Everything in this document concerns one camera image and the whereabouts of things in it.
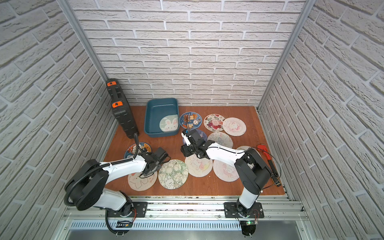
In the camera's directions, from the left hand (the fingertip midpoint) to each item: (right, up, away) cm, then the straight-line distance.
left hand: (157, 165), depth 89 cm
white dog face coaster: (+55, +9, +7) cm, 57 cm away
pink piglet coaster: (+42, -3, -2) cm, 42 cm away
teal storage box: (-2, +30, +21) cm, 37 cm away
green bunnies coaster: (+11, -4, -4) cm, 12 cm away
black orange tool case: (-19, +35, -7) cm, 40 cm away
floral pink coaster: (+38, +26, +21) cm, 50 cm away
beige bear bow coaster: (-7, -8, -8) cm, 13 cm away
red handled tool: (+71, +8, +11) cm, 72 cm away
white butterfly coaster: (+42, +15, +12) cm, 46 cm away
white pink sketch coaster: (+52, +23, +18) cm, 60 cm away
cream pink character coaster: (+25, -1, -1) cm, 25 cm away
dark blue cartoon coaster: (-19, +7, +5) cm, 21 cm away
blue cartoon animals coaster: (+20, +28, +22) cm, 41 cm away
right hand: (+18, +11, 0) cm, 21 cm away
